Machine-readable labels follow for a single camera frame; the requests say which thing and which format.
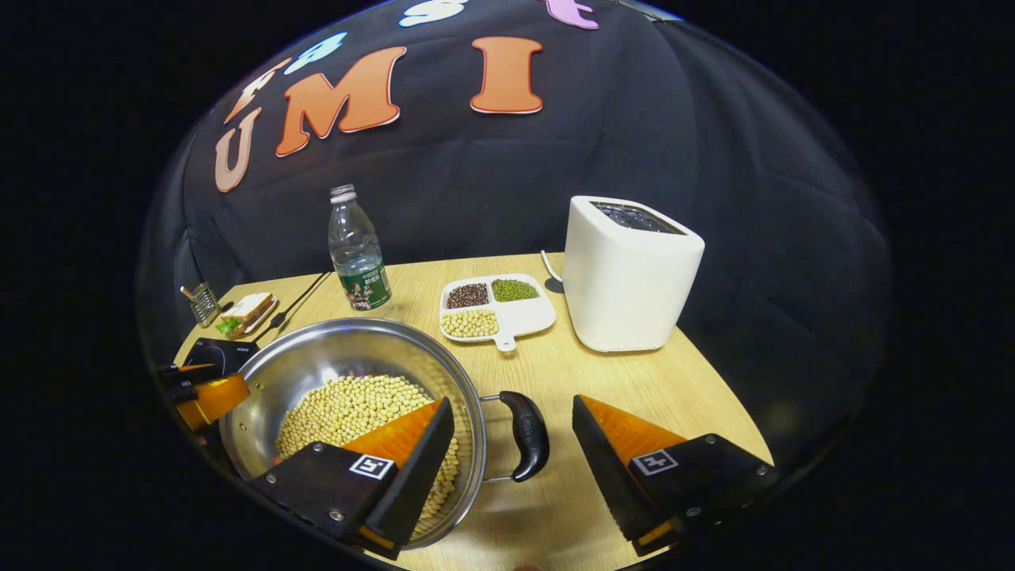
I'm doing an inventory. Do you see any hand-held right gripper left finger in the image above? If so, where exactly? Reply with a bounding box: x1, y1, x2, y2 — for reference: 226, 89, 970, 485
248, 397, 457, 561

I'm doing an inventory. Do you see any steel pot with soybeans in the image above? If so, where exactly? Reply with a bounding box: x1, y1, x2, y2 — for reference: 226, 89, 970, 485
220, 317, 550, 550

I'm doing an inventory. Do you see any black backdrop cloth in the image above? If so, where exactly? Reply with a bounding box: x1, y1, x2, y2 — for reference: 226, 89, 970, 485
135, 0, 893, 477

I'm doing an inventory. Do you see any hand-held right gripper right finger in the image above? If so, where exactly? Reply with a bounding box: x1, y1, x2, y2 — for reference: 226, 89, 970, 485
573, 394, 782, 558

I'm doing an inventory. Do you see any white divided bean plate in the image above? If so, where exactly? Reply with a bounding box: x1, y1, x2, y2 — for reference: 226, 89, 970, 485
439, 274, 557, 352

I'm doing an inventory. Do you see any black cooktop cable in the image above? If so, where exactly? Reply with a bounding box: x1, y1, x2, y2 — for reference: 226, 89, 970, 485
254, 271, 332, 343

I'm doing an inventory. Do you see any black induction cooktop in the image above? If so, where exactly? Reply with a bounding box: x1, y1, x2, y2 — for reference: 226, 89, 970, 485
182, 337, 261, 377

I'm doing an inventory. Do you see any white toaster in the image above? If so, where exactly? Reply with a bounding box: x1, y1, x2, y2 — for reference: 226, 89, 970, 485
561, 195, 706, 353

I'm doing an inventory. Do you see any sandwich on white plate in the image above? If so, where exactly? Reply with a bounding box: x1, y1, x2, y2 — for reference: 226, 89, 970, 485
216, 292, 280, 338

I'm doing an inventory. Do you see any clear plastic water bottle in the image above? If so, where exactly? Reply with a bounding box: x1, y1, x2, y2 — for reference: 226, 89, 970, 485
328, 184, 392, 312

